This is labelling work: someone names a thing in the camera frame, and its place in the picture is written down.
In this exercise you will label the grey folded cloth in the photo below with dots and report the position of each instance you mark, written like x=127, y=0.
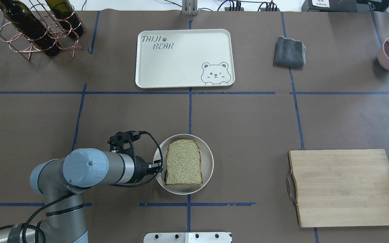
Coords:
x=289, y=52

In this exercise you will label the aluminium frame post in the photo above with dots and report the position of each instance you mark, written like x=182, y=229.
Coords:
x=190, y=7

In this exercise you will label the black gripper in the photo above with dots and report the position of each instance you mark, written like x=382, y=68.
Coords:
x=141, y=167

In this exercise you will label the copper wire bottle rack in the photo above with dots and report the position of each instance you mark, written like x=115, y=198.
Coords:
x=48, y=27

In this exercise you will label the dark wine bottle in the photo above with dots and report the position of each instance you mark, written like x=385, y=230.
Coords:
x=29, y=25
x=69, y=20

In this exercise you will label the middle dark wine bottle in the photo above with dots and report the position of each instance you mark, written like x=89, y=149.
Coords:
x=69, y=20

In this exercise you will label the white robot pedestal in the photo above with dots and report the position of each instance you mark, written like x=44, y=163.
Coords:
x=189, y=237

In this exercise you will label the cream bear serving tray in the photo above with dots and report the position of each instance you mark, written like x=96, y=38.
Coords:
x=184, y=58

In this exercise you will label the wooden cutting board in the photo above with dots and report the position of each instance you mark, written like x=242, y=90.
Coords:
x=337, y=188

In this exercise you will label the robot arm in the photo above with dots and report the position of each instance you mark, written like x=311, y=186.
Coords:
x=62, y=182

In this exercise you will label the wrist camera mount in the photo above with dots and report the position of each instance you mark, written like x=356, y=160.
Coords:
x=122, y=142

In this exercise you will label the front dark wine bottle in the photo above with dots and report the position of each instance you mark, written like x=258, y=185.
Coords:
x=29, y=25

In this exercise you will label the bread slice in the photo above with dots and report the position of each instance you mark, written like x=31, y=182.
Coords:
x=183, y=163

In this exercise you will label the white round plate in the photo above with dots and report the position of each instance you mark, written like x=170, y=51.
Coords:
x=207, y=165

